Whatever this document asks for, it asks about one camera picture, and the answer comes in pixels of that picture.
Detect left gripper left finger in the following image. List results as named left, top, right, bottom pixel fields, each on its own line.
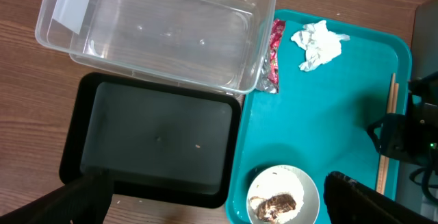
left=1, top=173, right=114, bottom=224

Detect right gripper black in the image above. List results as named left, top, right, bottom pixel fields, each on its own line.
left=366, top=76, right=437, bottom=166

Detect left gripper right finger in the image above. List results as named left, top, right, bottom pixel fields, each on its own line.
left=324, top=171, right=434, bottom=224

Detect wooden chopstick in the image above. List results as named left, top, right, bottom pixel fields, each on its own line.
left=376, top=74, right=399, bottom=195
left=376, top=73, right=396, bottom=195

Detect grey dishwasher rack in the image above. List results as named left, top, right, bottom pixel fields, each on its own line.
left=396, top=0, right=437, bottom=221

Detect teal serving tray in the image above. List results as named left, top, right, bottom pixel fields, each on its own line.
left=225, top=10, right=412, bottom=223

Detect grey bowl with food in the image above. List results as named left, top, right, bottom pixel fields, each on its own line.
left=246, top=165, right=320, bottom=224

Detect black plastic bin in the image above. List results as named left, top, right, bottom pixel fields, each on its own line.
left=59, top=73, right=242, bottom=208

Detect crumpled white tissue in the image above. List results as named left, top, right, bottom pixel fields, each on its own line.
left=290, top=20, right=350, bottom=72

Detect red foil wrapper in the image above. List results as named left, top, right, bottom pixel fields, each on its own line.
left=256, top=18, right=285, bottom=94

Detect clear plastic bin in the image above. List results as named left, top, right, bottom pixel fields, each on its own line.
left=35, top=0, right=276, bottom=95

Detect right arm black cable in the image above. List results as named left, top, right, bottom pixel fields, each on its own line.
left=409, top=167, right=438, bottom=204

